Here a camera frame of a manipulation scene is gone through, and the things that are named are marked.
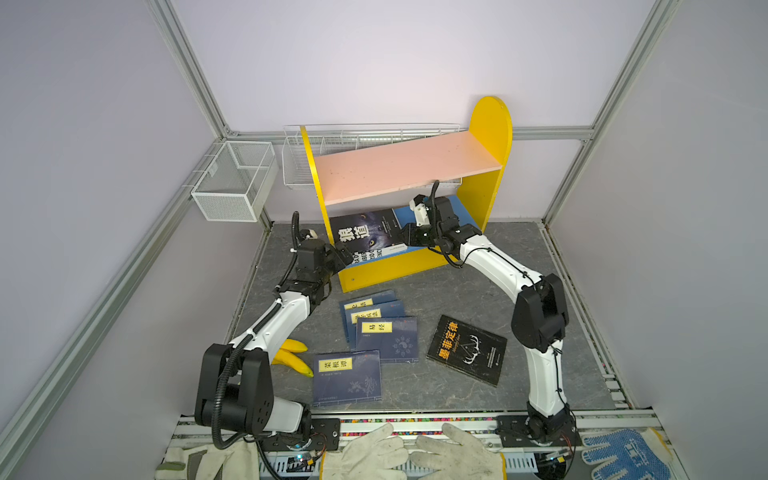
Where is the dark wolf cover book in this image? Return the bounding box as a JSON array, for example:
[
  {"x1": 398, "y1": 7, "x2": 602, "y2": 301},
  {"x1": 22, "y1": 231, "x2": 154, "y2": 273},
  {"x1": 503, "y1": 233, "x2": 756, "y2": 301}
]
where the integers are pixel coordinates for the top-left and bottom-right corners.
[{"x1": 330, "y1": 209, "x2": 408, "y2": 254}]

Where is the black book orange title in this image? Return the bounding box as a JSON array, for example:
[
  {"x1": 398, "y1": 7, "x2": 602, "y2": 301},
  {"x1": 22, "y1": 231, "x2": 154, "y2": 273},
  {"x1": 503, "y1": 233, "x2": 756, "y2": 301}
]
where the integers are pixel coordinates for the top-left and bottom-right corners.
[{"x1": 426, "y1": 315, "x2": 507, "y2": 387}]

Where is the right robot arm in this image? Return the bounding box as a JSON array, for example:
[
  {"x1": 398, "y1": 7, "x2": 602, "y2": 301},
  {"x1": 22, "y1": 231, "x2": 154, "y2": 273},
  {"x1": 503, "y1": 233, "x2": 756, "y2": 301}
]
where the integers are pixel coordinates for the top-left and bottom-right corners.
[{"x1": 402, "y1": 194, "x2": 578, "y2": 445}]

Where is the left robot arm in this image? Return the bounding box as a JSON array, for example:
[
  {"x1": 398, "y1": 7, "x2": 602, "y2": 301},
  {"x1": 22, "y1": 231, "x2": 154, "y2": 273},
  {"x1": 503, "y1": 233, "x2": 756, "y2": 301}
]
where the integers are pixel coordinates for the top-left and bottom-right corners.
[{"x1": 194, "y1": 212, "x2": 352, "y2": 450}]

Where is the yellow shelf with pink and blue boards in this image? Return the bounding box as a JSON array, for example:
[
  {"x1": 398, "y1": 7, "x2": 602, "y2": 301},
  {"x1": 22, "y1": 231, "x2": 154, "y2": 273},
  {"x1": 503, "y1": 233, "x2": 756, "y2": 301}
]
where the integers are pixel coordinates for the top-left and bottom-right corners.
[{"x1": 301, "y1": 96, "x2": 513, "y2": 293}]

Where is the navy book back of pile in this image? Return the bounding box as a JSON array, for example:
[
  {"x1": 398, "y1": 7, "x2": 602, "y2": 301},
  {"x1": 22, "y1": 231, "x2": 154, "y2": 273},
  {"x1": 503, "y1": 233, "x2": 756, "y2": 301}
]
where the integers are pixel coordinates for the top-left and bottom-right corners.
[{"x1": 339, "y1": 290, "x2": 397, "y2": 317}]

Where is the navy book of pile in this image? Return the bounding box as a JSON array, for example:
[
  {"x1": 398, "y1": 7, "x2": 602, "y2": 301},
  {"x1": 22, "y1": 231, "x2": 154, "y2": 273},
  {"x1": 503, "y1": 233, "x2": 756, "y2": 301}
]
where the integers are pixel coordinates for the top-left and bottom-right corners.
[
  {"x1": 355, "y1": 317, "x2": 419, "y2": 363},
  {"x1": 345, "y1": 300, "x2": 406, "y2": 346},
  {"x1": 339, "y1": 290, "x2": 397, "y2": 317}
]

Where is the navy book middle of pile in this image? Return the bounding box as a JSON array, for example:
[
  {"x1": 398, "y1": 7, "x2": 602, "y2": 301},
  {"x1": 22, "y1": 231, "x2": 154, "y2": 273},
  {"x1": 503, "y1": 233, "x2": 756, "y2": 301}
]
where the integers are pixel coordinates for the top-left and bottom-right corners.
[{"x1": 345, "y1": 300, "x2": 406, "y2": 346}]

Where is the yellow banana bunch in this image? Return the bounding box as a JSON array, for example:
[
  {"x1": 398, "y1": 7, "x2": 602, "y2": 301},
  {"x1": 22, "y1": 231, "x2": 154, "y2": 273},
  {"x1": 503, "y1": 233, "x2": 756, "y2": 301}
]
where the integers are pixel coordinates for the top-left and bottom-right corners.
[{"x1": 272, "y1": 339, "x2": 314, "y2": 378}]

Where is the white mesh box basket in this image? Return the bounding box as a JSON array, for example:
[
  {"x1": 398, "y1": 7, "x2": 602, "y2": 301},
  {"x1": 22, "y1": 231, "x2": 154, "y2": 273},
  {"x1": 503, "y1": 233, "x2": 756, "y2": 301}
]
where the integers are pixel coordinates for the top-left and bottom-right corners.
[{"x1": 192, "y1": 141, "x2": 278, "y2": 223}]

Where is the navy book top of pile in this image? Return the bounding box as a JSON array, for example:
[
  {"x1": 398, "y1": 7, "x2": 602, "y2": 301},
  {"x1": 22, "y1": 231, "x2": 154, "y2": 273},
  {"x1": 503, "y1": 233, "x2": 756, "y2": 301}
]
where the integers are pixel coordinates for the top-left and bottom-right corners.
[{"x1": 355, "y1": 317, "x2": 419, "y2": 363}]

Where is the navy book front left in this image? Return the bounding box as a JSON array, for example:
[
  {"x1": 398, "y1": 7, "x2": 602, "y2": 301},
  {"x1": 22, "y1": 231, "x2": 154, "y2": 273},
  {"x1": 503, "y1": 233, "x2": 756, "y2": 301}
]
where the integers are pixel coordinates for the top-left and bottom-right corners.
[{"x1": 313, "y1": 350, "x2": 382, "y2": 406}]

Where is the white work glove centre left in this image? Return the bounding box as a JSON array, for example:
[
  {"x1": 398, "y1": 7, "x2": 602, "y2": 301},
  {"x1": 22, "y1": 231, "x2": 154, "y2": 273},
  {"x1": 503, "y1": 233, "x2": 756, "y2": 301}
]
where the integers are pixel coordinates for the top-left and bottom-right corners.
[{"x1": 319, "y1": 423, "x2": 409, "y2": 480}]

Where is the white work glove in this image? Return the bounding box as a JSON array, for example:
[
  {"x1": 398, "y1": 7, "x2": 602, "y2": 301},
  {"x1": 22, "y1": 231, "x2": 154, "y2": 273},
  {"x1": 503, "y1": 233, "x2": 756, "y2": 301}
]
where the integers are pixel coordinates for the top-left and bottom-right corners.
[
  {"x1": 319, "y1": 423, "x2": 409, "y2": 480},
  {"x1": 409, "y1": 423, "x2": 507, "y2": 480}
]

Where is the white work glove centre right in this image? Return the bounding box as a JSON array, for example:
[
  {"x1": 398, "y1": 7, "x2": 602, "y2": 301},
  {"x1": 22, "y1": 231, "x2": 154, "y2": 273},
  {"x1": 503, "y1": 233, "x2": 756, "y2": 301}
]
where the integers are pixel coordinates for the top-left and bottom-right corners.
[{"x1": 409, "y1": 423, "x2": 507, "y2": 480}]

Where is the blue dotted knit glove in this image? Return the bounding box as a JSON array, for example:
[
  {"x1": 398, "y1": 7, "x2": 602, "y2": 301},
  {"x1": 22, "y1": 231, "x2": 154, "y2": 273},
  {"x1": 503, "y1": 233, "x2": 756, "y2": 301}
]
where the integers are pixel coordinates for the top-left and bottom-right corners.
[{"x1": 581, "y1": 428, "x2": 672, "y2": 480}]

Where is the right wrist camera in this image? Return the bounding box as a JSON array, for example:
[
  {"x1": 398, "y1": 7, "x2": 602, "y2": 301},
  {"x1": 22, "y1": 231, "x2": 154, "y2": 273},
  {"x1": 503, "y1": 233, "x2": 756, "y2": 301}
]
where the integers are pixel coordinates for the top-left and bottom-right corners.
[{"x1": 409, "y1": 194, "x2": 432, "y2": 227}]

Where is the white wire rack basket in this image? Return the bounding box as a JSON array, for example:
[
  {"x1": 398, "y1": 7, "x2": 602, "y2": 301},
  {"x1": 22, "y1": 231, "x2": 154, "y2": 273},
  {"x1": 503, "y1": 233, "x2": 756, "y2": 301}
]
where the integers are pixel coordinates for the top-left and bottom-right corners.
[{"x1": 281, "y1": 123, "x2": 465, "y2": 190}]

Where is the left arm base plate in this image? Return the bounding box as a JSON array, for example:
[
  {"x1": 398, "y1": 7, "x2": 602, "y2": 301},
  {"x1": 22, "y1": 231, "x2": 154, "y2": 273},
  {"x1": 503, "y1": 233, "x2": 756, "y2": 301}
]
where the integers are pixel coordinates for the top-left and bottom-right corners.
[{"x1": 260, "y1": 417, "x2": 341, "y2": 452}]

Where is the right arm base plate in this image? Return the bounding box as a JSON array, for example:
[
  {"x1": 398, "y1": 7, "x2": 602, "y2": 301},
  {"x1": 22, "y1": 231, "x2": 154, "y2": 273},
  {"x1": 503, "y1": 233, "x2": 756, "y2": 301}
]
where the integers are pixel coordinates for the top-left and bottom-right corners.
[{"x1": 495, "y1": 412, "x2": 582, "y2": 448}]

